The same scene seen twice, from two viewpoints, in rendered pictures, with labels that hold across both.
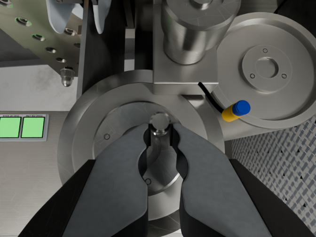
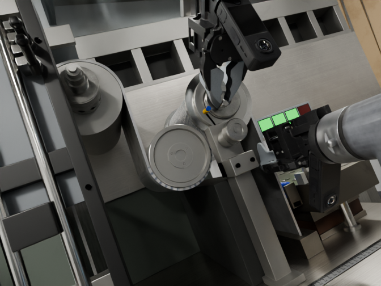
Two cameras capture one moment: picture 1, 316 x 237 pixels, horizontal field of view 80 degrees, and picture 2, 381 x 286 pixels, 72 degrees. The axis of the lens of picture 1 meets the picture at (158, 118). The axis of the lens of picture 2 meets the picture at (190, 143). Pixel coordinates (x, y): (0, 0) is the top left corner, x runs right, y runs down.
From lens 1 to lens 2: 41 cm
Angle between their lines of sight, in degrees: 25
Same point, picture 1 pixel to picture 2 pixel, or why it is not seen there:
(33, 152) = (258, 110)
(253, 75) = (185, 148)
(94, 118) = (242, 105)
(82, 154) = (240, 91)
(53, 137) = not seen: hidden behind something
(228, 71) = (196, 148)
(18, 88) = not seen: hidden behind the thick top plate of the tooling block
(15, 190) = (255, 84)
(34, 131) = (264, 123)
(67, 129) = (249, 100)
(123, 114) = (234, 108)
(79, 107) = (249, 110)
